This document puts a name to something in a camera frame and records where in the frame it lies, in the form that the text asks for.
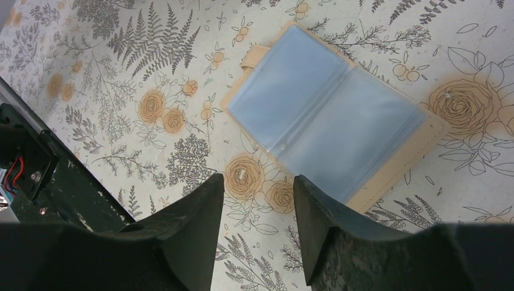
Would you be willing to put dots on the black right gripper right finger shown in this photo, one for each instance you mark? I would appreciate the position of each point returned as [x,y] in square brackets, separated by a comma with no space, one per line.
[341,249]

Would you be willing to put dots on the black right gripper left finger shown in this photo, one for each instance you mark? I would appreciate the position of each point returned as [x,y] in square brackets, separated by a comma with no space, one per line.
[173,249]

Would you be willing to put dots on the beige card holder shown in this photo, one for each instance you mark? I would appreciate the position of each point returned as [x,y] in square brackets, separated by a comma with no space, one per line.
[318,114]

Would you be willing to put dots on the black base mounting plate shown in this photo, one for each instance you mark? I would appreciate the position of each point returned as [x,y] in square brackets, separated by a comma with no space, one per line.
[43,181]

